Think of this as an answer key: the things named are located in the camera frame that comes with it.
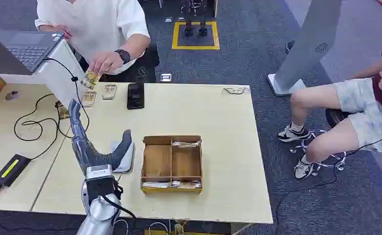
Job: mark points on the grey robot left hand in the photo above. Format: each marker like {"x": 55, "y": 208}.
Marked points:
{"x": 93, "y": 159}

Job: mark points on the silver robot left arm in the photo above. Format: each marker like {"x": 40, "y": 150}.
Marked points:
{"x": 100, "y": 207}

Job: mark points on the white flat pad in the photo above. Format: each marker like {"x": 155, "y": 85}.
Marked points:
{"x": 127, "y": 160}

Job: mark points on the wooden compartment box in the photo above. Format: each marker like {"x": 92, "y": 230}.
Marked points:
{"x": 158, "y": 160}

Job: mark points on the black smartphone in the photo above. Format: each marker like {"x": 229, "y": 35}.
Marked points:
{"x": 135, "y": 96}

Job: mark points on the stack of cards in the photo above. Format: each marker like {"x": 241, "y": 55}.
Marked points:
{"x": 186, "y": 144}
{"x": 171, "y": 185}

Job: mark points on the black power adapter yellow label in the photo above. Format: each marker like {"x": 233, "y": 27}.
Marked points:
{"x": 11, "y": 169}

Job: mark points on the person's left hand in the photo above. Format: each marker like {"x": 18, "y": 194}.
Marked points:
{"x": 105, "y": 62}

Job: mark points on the small round grey object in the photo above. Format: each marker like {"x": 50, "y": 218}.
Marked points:
{"x": 12, "y": 95}

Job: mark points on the black wristwatch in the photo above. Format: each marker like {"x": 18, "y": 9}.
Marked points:
{"x": 123, "y": 55}

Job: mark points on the silver floor socket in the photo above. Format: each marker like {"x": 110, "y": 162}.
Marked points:
{"x": 165, "y": 77}

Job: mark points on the dark grey laptop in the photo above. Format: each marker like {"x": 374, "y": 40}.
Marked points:
{"x": 25, "y": 48}

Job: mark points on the person in white shirt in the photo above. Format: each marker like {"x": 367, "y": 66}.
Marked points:
{"x": 93, "y": 22}

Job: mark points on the yellow floor tape square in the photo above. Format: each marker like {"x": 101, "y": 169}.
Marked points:
{"x": 196, "y": 47}

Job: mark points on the eyeglasses on desk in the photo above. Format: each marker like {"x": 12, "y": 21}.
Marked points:
{"x": 236, "y": 90}

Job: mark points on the black robot legs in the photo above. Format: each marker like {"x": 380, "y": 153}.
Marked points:
{"x": 188, "y": 19}

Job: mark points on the black stool chrome base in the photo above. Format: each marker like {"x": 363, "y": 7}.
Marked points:
{"x": 333, "y": 117}

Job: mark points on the grey white floor stand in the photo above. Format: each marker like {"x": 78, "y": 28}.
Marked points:
{"x": 307, "y": 42}

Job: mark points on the seated person in shorts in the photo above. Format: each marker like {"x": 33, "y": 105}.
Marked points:
{"x": 356, "y": 110}

